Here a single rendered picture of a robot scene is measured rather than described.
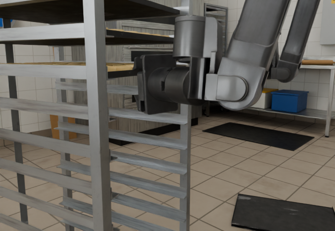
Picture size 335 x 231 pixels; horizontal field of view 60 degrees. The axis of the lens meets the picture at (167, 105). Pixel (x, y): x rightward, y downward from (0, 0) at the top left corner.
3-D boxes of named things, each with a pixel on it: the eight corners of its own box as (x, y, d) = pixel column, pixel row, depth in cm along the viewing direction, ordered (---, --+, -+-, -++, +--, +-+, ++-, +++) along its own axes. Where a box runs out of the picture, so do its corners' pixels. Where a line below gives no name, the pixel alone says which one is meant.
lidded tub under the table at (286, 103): (269, 110, 415) (270, 92, 411) (281, 106, 450) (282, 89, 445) (297, 113, 391) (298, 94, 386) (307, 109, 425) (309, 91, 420)
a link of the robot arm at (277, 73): (289, 80, 86) (295, 75, 93) (291, 40, 83) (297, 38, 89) (249, 78, 92) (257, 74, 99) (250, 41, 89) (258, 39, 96)
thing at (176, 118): (187, 123, 101) (188, 115, 100) (184, 124, 98) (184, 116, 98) (57, 108, 130) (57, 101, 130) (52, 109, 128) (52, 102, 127)
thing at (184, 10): (189, 15, 95) (189, 6, 94) (185, 14, 92) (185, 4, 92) (52, 25, 124) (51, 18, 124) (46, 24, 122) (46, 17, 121)
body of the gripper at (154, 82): (170, 54, 53) (195, 52, 47) (172, 109, 54) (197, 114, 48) (138, 55, 50) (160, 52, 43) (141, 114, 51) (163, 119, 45)
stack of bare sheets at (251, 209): (332, 210, 190) (332, 206, 189) (347, 248, 153) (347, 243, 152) (238, 195, 209) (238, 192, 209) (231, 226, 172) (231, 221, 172)
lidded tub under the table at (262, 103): (241, 106, 447) (242, 89, 442) (254, 103, 480) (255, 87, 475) (264, 109, 421) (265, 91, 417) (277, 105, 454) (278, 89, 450)
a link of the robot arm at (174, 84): (185, 106, 40) (217, 107, 43) (189, 55, 39) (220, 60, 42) (159, 102, 45) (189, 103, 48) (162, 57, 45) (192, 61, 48)
